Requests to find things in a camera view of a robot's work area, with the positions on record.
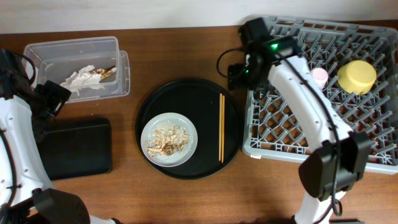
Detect wooden chopstick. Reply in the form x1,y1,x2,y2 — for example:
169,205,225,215
221,95,225,164
218,93,223,162

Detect white tissue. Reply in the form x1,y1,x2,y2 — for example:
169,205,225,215
60,72,91,94
75,65,103,89

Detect right wooden chopstick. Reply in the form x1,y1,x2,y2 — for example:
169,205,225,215
221,95,225,164

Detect yellow bowl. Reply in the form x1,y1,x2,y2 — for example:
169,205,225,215
337,60,377,95

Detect gold foil wrapper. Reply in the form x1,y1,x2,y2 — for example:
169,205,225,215
90,66,117,80

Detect clear plastic waste bin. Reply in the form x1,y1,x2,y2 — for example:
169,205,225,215
24,36,131,103

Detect black rectangular tray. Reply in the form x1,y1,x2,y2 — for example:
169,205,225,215
37,118,113,180

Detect left wooden chopstick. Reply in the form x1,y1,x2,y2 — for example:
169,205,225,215
218,93,223,162

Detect grey plate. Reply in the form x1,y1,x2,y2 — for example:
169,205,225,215
139,113,198,167

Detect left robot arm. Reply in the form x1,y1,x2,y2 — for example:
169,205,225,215
1,81,112,223

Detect grey dishwasher rack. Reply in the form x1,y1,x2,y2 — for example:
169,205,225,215
243,16,397,175

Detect food scraps on plate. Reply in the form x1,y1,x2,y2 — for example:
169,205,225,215
145,121,190,157

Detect pink cup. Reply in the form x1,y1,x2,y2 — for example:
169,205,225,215
311,67,329,90

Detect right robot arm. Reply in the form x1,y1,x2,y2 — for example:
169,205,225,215
228,36,372,223

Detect round black tray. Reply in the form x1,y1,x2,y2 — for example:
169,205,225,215
135,78,244,180

